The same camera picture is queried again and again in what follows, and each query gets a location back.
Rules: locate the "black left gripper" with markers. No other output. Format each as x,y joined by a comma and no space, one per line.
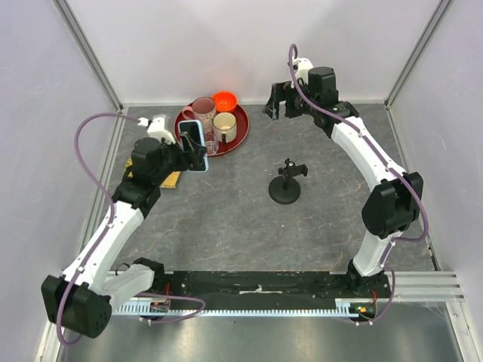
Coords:
183,164

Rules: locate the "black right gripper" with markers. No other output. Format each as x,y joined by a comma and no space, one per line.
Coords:
281,92

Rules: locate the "smartphone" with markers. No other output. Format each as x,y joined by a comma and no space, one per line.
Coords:
193,142

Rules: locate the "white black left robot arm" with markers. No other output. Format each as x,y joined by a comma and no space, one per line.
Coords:
82,299

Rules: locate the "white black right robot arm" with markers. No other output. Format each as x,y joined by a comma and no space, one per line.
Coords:
394,202

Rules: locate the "black phone stand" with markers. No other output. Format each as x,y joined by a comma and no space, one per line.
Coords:
284,189

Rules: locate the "round red tray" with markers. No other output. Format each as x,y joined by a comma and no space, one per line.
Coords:
243,126

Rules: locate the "yellow bamboo tray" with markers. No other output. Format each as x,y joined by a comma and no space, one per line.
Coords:
169,183

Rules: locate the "cream ceramic mug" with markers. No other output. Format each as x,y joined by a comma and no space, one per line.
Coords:
225,127

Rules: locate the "pink floral mug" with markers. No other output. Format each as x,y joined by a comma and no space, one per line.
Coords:
202,109

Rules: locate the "orange bowl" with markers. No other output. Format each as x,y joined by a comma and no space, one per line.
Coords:
225,101

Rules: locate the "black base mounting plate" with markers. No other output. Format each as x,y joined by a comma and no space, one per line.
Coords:
260,289

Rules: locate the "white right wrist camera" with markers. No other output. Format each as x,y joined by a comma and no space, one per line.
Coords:
301,67

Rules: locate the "slotted grey cable duct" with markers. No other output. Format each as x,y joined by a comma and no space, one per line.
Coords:
155,308

